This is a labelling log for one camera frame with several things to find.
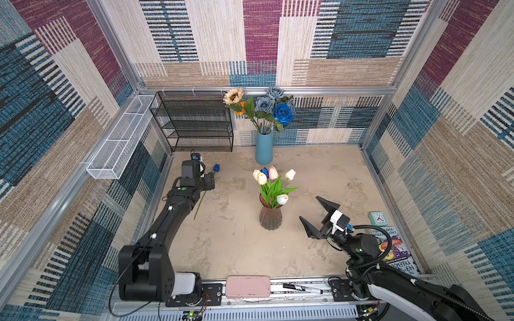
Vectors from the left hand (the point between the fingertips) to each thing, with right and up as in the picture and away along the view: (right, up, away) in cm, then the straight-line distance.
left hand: (203, 173), depth 86 cm
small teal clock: (+76, -20, +3) cm, 79 cm away
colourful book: (+79, -32, -6) cm, 85 cm away
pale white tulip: (+31, -8, -20) cm, 38 cm away
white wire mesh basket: (-42, +12, +8) cm, 45 cm away
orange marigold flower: (+17, +30, +3) cm, 34 cm away
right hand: (+41, -11, -16) cm, 45 cm away
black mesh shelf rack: (-11, +27, +24) cm, 38 cm away
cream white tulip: (+23, 0, -16) cm, 28 cm away
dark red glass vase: (+29, -21, +7) cm, 36 cm away
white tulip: (+36, 0, -8) cm, 36 cm away
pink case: (+20, -42, -11) cm, 47 cm away
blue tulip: (+26, +1, -13) cm, 29 cm away
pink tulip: (+29, 0, -15) cm, 32 cm away
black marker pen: (+40, -42, -12) cm, 59 cm away
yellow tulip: (+25, -1, -17) cm, 30 cm away
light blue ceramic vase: (+26, +13, +18) cm, 34 cm away
